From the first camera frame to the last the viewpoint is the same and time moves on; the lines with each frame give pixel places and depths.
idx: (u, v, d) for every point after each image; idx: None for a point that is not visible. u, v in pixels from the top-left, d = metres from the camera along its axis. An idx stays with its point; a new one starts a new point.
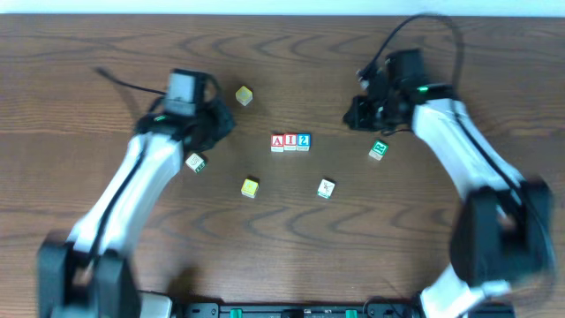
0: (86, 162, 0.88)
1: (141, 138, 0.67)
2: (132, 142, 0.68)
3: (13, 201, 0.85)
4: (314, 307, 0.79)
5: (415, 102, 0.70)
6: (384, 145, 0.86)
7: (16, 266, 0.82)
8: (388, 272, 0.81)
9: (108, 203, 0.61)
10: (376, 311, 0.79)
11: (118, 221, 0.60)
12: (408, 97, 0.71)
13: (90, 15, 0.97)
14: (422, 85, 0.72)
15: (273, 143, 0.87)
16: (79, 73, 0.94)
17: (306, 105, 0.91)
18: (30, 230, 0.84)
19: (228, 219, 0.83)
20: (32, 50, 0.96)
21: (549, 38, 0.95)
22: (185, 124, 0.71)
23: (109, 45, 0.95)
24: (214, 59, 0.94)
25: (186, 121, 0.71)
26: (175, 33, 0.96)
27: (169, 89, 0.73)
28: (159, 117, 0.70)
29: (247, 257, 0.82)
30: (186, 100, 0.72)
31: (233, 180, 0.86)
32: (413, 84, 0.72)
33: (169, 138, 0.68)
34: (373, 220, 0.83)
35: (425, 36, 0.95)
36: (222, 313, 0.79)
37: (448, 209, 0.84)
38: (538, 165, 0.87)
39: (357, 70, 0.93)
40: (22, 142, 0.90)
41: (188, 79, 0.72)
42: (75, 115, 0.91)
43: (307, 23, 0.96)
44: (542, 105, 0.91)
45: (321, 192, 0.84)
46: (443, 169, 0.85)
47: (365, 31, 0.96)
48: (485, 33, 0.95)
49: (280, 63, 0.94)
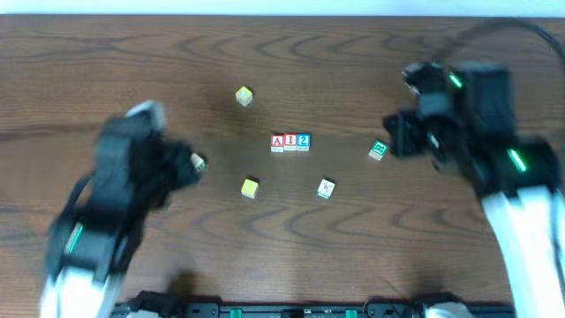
0: (86, 162, 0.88)
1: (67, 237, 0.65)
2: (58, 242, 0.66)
3: (14, 202, 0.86)
4: (314, 307, 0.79)
5: (500, 174, 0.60)
6: (384, 145, 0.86)
7: (18, 266, 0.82)
8: (388, 273, 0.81)
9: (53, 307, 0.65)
10: (375, 311, 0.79)
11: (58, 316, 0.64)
12: (489, 160, 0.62)
13: (90, 15, 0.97)
14: (515, 150, 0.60)
15: (273, 143, 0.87)
16: (79, 74, 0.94)
17: (306, 105, 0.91)
18: (31, 230, 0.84)
19: (228, 219, 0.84)
20: (33, 51, 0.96)
21: (549, 38, 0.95)
22: (125, 215, 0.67)
23: (109, 46, 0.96)
24: (214, 59, 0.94)
25: (124, 211, 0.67)
26: (175, 34, 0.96)
27: (95, 177, 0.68)
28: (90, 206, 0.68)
29: (247, 257, 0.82)
30: (117, 184, 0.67)
31: (233, 180, 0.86)
32: (500, 148, 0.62)
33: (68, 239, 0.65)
34: (373, 220, 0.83)
35: (425, 37, 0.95)
36: (222, 313, 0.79)
37: (448, 210, 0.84)
38: None
39: (357, 70, 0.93)
40: (23, 142, 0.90)
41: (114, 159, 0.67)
42: (76, 116, 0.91)
43: (307, 23, 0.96)
44: None
45: (321, 192, 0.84)
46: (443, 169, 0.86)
47: (365, 31, 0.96)
48: (485, 33, 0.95)
49: (280, 63, 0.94)
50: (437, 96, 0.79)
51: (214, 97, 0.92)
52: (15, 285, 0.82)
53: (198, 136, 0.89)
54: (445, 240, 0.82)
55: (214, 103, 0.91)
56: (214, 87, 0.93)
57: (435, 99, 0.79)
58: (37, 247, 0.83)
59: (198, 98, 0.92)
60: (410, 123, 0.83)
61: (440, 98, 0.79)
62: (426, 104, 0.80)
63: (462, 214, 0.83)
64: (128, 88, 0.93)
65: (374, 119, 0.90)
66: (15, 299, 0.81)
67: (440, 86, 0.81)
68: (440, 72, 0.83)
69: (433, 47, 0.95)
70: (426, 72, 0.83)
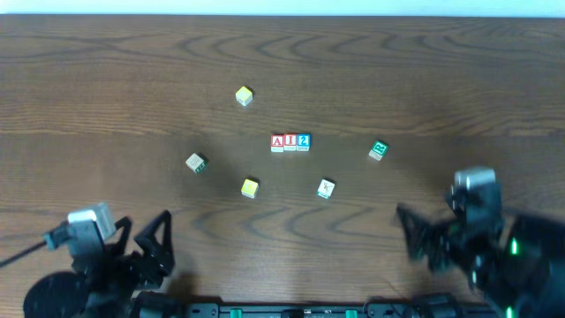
0: (86, 162, 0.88)
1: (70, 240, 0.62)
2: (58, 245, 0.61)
3: (13, 201, 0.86)
4: (314, 308, 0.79)
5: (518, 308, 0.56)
6: (384, 145, 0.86)
7: (15, 266, 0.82)
8: (388, 273, 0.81)
9: None
10: (376, 311, 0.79)
11: None
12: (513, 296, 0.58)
13: (91, 15, 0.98)
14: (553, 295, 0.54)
15: (273, 143, 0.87)
16: (79, 74, 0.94)
17: (306, 105, 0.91)
18: (29, 230, 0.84)
19: (228, 219, 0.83)
20: (32, 50, 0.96)
21: (548, 38, 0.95)
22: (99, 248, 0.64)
23: (109, 45, 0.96)
24: (214, 59, 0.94)
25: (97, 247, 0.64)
26: (175, 34, 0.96)
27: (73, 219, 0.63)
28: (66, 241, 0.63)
29: (247, 257, 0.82)
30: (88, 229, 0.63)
31: (233, 180, 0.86)
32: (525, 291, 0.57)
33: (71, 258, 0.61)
34: (373, 220, 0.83)
35: (425, 36, 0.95)
36: (222, 313, 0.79)
37: (448, 210, 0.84)
38: (539, 164, 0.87)
39: (357, 70, 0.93)
40: (22, 142, 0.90)
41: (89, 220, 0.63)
42: (76, 116, 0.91)
43: (307, 23, 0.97)
44: (542, 105, 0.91)
45: (321, 192, 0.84)
46: (443, 170, 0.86)
47: (365, 31, 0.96)
48: (485, 33, 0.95)
49: (280, 63, 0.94)
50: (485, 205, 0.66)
51: (214, 97, 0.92)
52: (13, 285, 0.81)
53: (198, 136, 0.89)
54: None
55: (214, 102, 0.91)
56: (214, 86, 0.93)
57: (479, 215, 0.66)
58: (36, 247, 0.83)
59: (198, 98, 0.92)
60: (463, 238, 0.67)
61: (485, 218, 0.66)
62: (476, 214, 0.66)
63: None
64: (128, 87, 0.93)
65: (374, 119, 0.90)
66: (12, 299, 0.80)
67: (491, 193, 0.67)
68: (494, 187, 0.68)
69: (433, 47, 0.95)
70: (480, 186, 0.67)
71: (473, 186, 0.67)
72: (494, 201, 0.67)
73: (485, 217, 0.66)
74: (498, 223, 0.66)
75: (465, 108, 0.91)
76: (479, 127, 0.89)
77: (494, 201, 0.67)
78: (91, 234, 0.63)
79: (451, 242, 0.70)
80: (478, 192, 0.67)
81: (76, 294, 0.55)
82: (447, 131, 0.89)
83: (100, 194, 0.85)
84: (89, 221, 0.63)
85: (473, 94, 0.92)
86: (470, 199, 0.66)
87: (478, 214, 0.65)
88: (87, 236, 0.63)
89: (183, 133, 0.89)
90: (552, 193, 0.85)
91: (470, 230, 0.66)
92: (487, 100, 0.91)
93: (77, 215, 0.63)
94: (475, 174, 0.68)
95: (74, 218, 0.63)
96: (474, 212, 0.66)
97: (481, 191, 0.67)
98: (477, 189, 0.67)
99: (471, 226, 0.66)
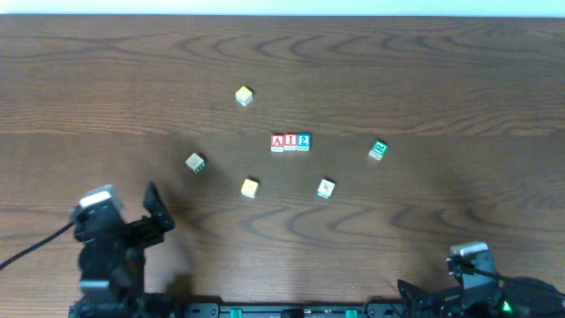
0: (86, 162, 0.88)
1: (89, 222, 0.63)
2: (79, 226, 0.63)
3: (12, 201, 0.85)
4: (314, 307, 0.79)
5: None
6: (384, 145, 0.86)
7: (16, 266, 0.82)
8: (388, 272, 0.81)
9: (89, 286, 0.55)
10: (376, 311, 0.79)
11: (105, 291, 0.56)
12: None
13: (91, 16, 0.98)
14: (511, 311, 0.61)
15: (273, 143, 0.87)
16: (80, 74, 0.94)
17: (306, 105, 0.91)
18: (29, 230, 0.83)
19: (228, 219, 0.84)
20: (32, 51, 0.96)
21: (548, 38, 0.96)
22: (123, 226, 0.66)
23: (109, 45, 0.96)
24: (214, 59, 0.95)
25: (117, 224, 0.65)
26: (176, 34, 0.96)
27: (88, 199, 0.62)
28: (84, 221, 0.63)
29: (248, 257, 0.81)
30: (109, 209, 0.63)
31: (233, 180, 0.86)
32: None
33: (96, 231, 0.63)
34: (373, 220, 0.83)
35: (425, 36, 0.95)
36: (222, 313, 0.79)
37: (448, 209, 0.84)
38: (539, 164, 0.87)
39: (357, 69, 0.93)
40: (22, 142, 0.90)
41: (105, 200, 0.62)
42: (76, 115, 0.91)
43: (307, 23, 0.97)
44: (542, 105, 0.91)
45: (321, 192, 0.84)
46: (442, 169, 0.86)
47: (365, 31, 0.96)
48: (485, 33, 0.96)
49: (280, 63, 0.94)
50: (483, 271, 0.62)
51: (214, 97, 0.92)
52: (13, 285, 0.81)
53: (198, 135, 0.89)
54: (446, 240, 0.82)
55: (214, 102, 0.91)
56: (214, 86, 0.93)
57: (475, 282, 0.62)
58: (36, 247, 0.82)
59: (198, 98, 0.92)
60: (463, 306, 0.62)
61: (483, 285, 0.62)
62: (470, 280, 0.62)
63: (463, 214, 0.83)
64: (128, 87, 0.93)
65: (374, 119, 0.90)
66: (11, 299, 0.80)
67: (485, 261, 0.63)
68: (488, 254, 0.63)
69: (433, 47, 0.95)
70: (474, 256, 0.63)
71: (468, 256, 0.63)
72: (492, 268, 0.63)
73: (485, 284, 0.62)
74: (497, 291, 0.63)
75: (465, 108, 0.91)
76: (479, 127, 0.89)
77: (492, 268, 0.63)
78: (110, 211, 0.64)
79: (451, 310, 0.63)
80: (473, 261, 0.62)
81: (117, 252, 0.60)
82: (447, 131, 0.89)
83: None
84: (103, 200, 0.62)
85: (473, 94, 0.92)
86: (466, 268, 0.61)
87: (475, 282, 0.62)
88: (109, 215, 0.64)
89: (183, 133, 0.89)
90: (552, 193, 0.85)
91: (468, 299, 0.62)
92: (487, 100, 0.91)
93: (89, 198, 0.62)
94: (466, 245, 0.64)
95: (88, 200, 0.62)
96: (470, 278, 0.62)
97: (477, 261, 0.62)
98: (470, 258, 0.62)
99: (467, 294, 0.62)
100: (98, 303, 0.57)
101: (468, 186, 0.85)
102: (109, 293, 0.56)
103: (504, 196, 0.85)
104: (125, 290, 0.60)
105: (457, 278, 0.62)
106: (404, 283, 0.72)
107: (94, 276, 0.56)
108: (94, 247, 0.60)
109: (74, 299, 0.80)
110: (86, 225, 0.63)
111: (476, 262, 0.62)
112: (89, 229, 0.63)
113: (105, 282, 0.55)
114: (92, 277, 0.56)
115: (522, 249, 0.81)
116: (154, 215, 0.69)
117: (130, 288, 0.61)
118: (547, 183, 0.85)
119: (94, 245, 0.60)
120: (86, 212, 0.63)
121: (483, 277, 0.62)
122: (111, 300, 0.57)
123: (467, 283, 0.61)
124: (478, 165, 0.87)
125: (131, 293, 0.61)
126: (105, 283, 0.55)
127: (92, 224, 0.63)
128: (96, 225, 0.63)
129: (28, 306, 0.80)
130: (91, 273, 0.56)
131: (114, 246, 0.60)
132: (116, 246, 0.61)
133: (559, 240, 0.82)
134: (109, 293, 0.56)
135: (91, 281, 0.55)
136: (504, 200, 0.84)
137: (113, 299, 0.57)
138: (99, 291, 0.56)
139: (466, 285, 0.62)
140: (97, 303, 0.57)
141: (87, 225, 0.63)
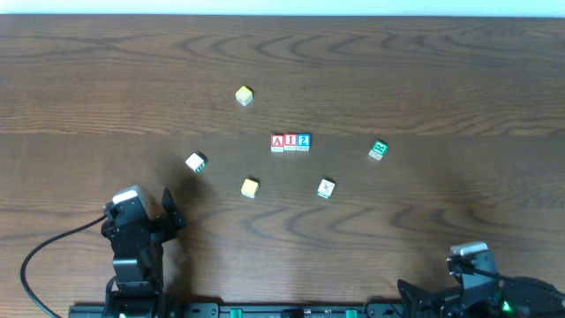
0: (86, 162, 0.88)
1: (121, 218, 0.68)
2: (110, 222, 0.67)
3: (12, 201, 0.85)
4: (314, 307, 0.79)
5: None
6: (384, 145, 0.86)
7: (15, 266, 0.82)
8: (388, 273, 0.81)
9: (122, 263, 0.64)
10: (376, 311, 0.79)
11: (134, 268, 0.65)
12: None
13: (91, 16, 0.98)
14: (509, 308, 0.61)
15: (273, 143, 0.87)
16: (80, 74, 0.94)
17: (306, 105, 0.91)
18: (29, 230, 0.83)
19: (228, 219, 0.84)
20: (32, 51, 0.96)
21: (548, 38, 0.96)
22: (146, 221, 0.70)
23: (109, 45, 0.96)
24: (214, 59, 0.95)
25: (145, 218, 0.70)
26: (176, 34, 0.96)
27: (120, 197, 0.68)
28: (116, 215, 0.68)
29: (248, 257, 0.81)
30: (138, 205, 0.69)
31: (233, 180, 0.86)
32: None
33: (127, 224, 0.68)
34: (373, 220, 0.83)
35: (425, 36, 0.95)
36: (222, 313, 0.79)
37: (448, 210, 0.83)
38: (539, 164, 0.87)
39: (357, 69, 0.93)
40: (22, 142, 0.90)
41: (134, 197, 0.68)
42: (76, 115, 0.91)
43: (307, 23, 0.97)
44: (543, 105, 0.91)
45: (321, 192, 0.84)
46: (442, 170, 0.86)
47: (365, 31, 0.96)
48: (485, 33, 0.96)
49: (280, 63, 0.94)
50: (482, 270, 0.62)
51: (214, 96, 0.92)
52: (13, 285, 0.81)
53: (198, 135, 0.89)
54: (446, 240, 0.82)
55: (214, 102, 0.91)
56: (214, 86, 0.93)
57: (474, 282, 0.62)
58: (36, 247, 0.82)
59: (198, 98, 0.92)
60: (463, 306, 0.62)
61: (483, 285, 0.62)
62: (470, 281, 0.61)
63: (463, 214, 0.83)
64: (128, 87, 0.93)
65: (374, 119, 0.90)
66: (12, 299, 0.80)
67: (485, 261, 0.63)
68: (487, 253, 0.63)
69: (433, 47, 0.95)
70: (473, 256, 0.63)
71: (467, 256, 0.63)
72: (492, 268, 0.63)
73: (484, 284, 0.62)
74: (496, 291, 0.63)
75: (464, 108, 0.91)
76: (479, 127, 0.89)
77: (493, 268, 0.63)
78: (139, 207, 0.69)
79: (451, 309, 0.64)
80: (473, 261, 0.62)
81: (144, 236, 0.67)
82: (447, 131, 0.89)
83: (101, 194, 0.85)
84: (133, 198, 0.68)
85: (473, 94, 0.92)
86: (466, 268, 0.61)
87: (475, 282, 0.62)
88: (137, 210, 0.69)
89: (183, 133, 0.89)
90: (552, 193, 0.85)
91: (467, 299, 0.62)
92: (487, 100, 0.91)
93: (121, 197, 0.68)
94: (466, 245, 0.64)
95: (119, 199, 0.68)
96: (469, 278, 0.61)
97: (477, 261, 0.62)
98: (470, 258, 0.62)
99: (467, 293, 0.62)
100: (126, 279, 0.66)
101: (468, 186, 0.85)
102: (137, 270, 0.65)
103: (504, 196, 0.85)
104: (149, 269, 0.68)
105: (457, 278, 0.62)
106: (405, 284, 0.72)
107: (125, 254, 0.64)
108: (124, 232, 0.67)
109: (74, 299, 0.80)
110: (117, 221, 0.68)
111: (476, 262, 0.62)
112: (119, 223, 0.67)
113: (134, 260, 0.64)
114: (123, 256, 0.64)
115: (522, 249, 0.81)
116: (170, 212, 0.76)
117: (152, 268, 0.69)
118: (547, 183, 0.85)
119: (124, 231, 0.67)
120: (116, 208, 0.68)
121: (483, 277, 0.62)
122: (138, 277, 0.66)
123: (466, 283, 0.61)
124: (478, 165, 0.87)
125: (154, 273, 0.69)
126: (134, 261, 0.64)
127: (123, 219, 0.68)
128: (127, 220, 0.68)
129: (28, 306, 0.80)
130: (122, 253, 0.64)
131: (141, 231, 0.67)
132: (143, 230, 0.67)
133: (559, 240, 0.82)
134: (137, 271, 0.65)
135: (123, 259, 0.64)
136: (504, 200, 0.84)
137: (139, 276, 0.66)
138: (129, 267, 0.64)
139: (465, 285, 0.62)
140: (125, 279, 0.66)
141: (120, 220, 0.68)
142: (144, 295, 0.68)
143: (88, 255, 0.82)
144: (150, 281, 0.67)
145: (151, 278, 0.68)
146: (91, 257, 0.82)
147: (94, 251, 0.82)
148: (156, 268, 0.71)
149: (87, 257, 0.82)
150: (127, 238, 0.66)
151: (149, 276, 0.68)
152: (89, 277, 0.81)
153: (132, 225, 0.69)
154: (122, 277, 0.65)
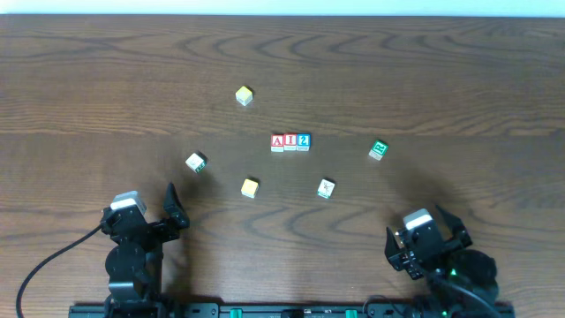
0: (86, 161, 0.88)
1: (117, 224, 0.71)
2: (108, 227, 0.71)
3: (12, 201, 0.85)
4: (314, 307, 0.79)
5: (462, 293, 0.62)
6: (384, 145, 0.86)
7: (15, 265, 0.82)
8: (388, 272, 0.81)
9: (116, 287, 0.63)
10: (376, 311, 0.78)
11: (130, 290, 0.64)
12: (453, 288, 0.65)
13: (91, 16, 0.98)
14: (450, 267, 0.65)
15: (273, 143, 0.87)
16: (79, 73, 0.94)
17: (306, 105, 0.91)
18: (29, 230, 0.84)
19: (227, 219, 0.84)
20: (33, 50, 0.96)
21: (547, 38, 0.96)
22: (146, 230, 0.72)
23: (109, 45, 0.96)
24: (214, 59, 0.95)
25: (143, 227, 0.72)
26: (176, 34, 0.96)
27: (117, 202, 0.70)
28: (112, 223, 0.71)
29: (247, 257, 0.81)
30: (137, 214, 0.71)
31: (233, 180, 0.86)
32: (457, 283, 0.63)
33: (123, 234, 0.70)
34: (373, 220, 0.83)
35: (425, 36, 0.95)
36: (222, 313, 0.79)
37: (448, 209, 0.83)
38: (539, 164, 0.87)
39: (357, 69, 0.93)
40: (21, 142, 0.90)
41: (131, 205, 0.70)
42: (75, 115, 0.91)
43: (307, 23, 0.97)
44: (543, 105, 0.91)
45: (321, 192, 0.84)
46: (442, 170, 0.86)
47: (365, 31, 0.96)
48: (485, 33, 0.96)
49: (280, 63, 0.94)
50: (423, 243, 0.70)
51: (214, 97, 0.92)
52: (13, 285, 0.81)
53: (198, 135, 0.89)
54: None
55: (214, 102, 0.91)
56: (214, 87, 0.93)
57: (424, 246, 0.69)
58: (36, 247, 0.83)
59: (198, 98, 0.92)
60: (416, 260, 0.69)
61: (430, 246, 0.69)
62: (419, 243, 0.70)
63: (463, 214, 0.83)
64: (128, 87, 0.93)
65: (374, 119, 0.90)
66: (12, 299, 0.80)
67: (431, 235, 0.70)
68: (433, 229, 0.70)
69: (433, 47, 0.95)
70: (421, 230, 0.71)
71: (413, 229, 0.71)
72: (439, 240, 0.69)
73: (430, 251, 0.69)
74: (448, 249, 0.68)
75: (464, 108, 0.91)
76: (479, 127, 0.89)
77: (439, 241, 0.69)
78: (138, 215, 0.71)
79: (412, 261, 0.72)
80: (417, 233, 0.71)
81: (139, 256, 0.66)
82: (447, 132, 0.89)
83: (101, 194, 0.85)
84: (131, 205, 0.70)
85: (473, 94, 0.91)
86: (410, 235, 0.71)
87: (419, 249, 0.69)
88: (135, 218, 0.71)
89: (183, 133, 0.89)
90: (552, 193, 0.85)
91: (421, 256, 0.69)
92: (487, 100, 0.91)
93: (119, 202, 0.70)
94: (413, 219, 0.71)
95: (117, 205, 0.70)
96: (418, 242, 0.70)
97: (421, 234, 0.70)
98: (415, 231, 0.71)
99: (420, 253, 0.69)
100: (124, 299, 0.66)
101: (469, 186, 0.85)
102: (134, 291, 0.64)
103: (504, 196, 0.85)
104: (146, 286, 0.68)
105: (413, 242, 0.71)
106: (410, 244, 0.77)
107: (121, 278, 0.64)
108: (117, 253, 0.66)
109: (74, 299, 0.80)
110: (114, 230, 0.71)
111: (419, 235, 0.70)
112: (116, 232, 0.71)
113: (131, 282, 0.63)
114: (118, 279, 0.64)
115: (522, 249, 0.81)
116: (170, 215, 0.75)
117: (148, 284, 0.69)
118: (546, 183, 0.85)
119: (117, 248, 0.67)
120: (115, 215, 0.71)
121: (425, 247, 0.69)
122: (135, 297, 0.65)
123: (412, 249, 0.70)
124: (478, 165, 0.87)
125: (151, 288, 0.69)
126: (131, 283, 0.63)
127: (119, 225, 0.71)
128: (121, 228, 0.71)
129: (27, 306, 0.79)
130: (117, 276, 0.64)
131: (135, 252, 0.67)
132: (138, 250, 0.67)
133: (558, 240, 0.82)
134: (134, 292, 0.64)
135: (118, 283, 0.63)
136: (503, 200, 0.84)
137: (137, 296, 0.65)
138: (125, 290, 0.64)
139: (412, 249, 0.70)
140: (124, 299, 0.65)
141: (116, 227, 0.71)
142: (143, 310, 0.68)
143: (88, 256, 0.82)
144: (148, 297, 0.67)
145: (148, 294, 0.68)
146: (91, 257, 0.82)
147: (94, 251, 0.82)
148: (153, 282, 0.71)
149: (87, 257, 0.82)
150: (121, 257, 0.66)
151: (147, 293, 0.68)
152: (89, 277, 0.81)
153: (126, 243, 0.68)
154: (119, 298, 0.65)
